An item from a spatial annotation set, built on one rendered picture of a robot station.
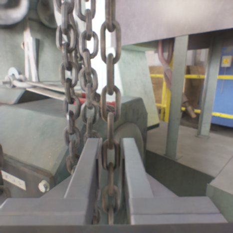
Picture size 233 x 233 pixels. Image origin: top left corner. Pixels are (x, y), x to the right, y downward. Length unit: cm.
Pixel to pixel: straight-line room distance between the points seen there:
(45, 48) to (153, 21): 80
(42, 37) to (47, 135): 103
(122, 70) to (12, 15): 63
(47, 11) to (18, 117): 96
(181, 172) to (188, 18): 52
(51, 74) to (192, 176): 106
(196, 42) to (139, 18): 36
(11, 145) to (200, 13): 59
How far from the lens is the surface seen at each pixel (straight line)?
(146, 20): 72
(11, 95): 50
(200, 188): 68
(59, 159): 27
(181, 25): 63
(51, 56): 129
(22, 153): 33
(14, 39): 123
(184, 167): 67
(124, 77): 88
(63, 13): 19
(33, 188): 31
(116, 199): 18
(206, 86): 93
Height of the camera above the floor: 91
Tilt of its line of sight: 15 degrees down
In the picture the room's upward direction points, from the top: straight up
